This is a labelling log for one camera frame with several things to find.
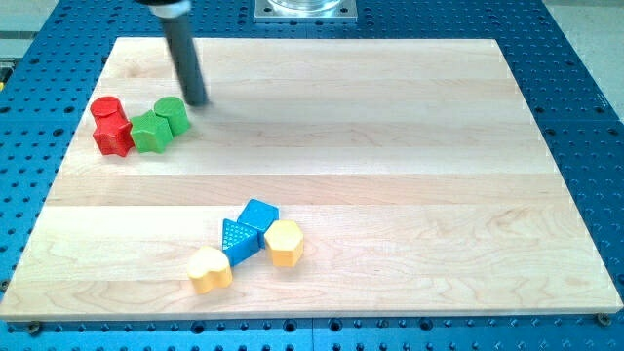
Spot wooden board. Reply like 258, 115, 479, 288
1, 38, 622, 322

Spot blue cube block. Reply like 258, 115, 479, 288
237, 199, 280, 249

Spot yellow hexagon block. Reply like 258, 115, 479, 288
264, 219, 304, 267

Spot blue triangle block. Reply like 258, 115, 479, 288
221, 218, 260, 266

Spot yellow heart block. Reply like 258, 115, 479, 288
186, 246, 233, 293

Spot green cylinder block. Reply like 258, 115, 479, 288
153, 97, 190, 136

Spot green star block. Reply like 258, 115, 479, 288
130, 110, 174, 153

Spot red star block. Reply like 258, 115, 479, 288
93, 117, 135, 157

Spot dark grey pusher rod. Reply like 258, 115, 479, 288
136, 0, 208, 106

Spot red cylinder block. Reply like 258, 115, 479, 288
90, 96, 128, 126

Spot blue perforated table plate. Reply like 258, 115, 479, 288
1, 1, 623, 350

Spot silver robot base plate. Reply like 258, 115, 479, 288
253, 0, 358, 23

